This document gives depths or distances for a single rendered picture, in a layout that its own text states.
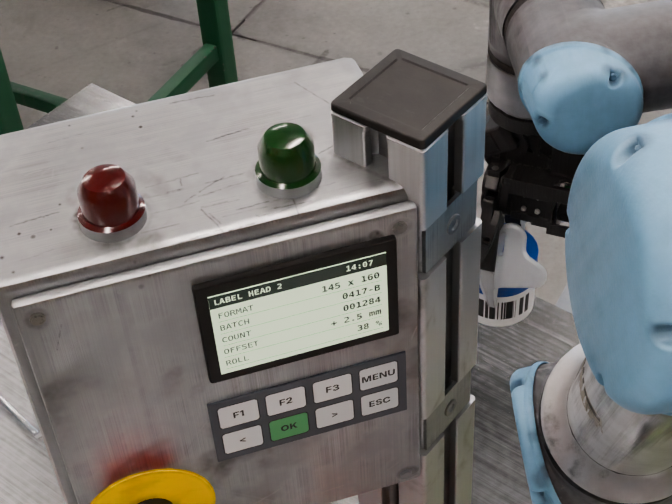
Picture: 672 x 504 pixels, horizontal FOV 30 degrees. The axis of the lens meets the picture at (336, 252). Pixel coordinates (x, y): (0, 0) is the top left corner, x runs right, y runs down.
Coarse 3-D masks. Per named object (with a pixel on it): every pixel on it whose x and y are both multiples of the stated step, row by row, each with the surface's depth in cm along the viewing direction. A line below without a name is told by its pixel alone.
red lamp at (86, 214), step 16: (96, 176) 46; (112, 176) 46; (128, 176) 47; (80, 192) 47; (96, 192) 46; (112, 192) 46; (128, 192) 47; (80, 208) 48; (96, 208) 46; (112, 208) 46; (128, 208) 47; (144, 208) 48; (80, 224) 47; (96, 224) 47; (112, 224) 47; (128, 224) 47; (144, 224) 48; (96, 240) 47; (112, 240) 47
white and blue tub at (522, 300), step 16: (528, 240) 115; (480, 288) 114; (512, 288) 113; (528, 288) 114; (480, 304) 115; (496, 304) 114; (512, 304) 115; (528, 304) 116; (480, 320) 117; (496, 320) 116; (512, 320) 116
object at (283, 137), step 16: (272, 128) 48; (288, 128) 48; (272, 144) 47; (288, 144) 47; (304, 144) 48; (272, 160) 48; (288, 160) 47; (304, 160) 48; (256, 176) 49; (272, 176) 48; (288, 176) 48; (304, 176) 48; (320, 176) 49; (272, 192) 48; (288, 192) 48; (304, 192) 48
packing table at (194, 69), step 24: (216, 0) 271; (216, 24) 274; (216, 48) 279; (0, 72) 214; (192, 72) 273; (216, 72) 284; (0, 96) 216; (24, 96) 269; (48, 96) 268; (168, 96) 267; (0, 120) 218
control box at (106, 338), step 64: (320, 64) 55; (64, 128) 52; (128, 128) 52; (192, 128) 52; (256, 128) 52; (320, 128) 51; (0, 192) 50; (64, 192) 49; (192, 192) 49; (256, 192) 49; (320, 192) 49; (384, 192) 49; (0, 256) 47; (64, 256) 47; (128, 256) 47; (192, 256) 47; (256, 256) 48; (64, 320) 47; (128, 320) 48; (192, 320) 49; (64, 384) 49; (128, 384) 50; (192, 384) 51; (256, 384) 53; (64, 448) 52; (128, 448) 53; (192, 448) 54; (320, 448) 57; (384, 448) 58
